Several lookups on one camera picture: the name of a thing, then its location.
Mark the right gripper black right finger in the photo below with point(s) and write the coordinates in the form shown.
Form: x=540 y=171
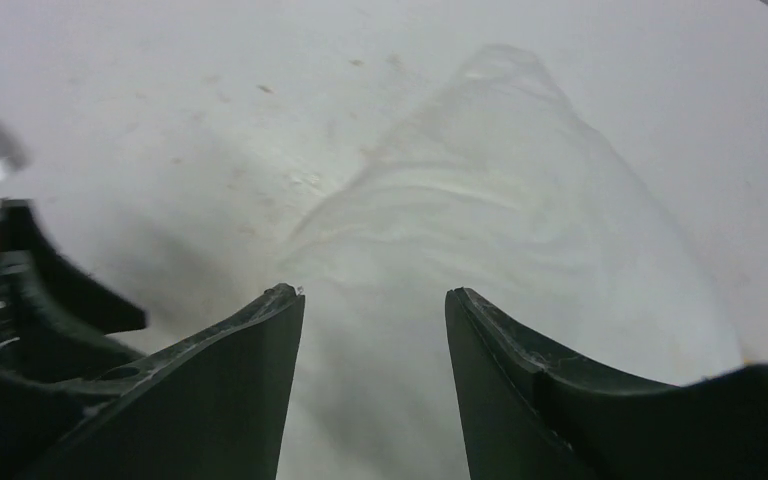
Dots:
x=531 y=408

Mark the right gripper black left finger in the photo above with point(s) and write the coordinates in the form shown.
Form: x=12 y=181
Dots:
x=212 y=406

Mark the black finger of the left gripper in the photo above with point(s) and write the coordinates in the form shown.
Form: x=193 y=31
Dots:
x=63 y=317

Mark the white pillow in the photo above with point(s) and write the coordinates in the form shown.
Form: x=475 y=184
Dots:
x=495 y=184

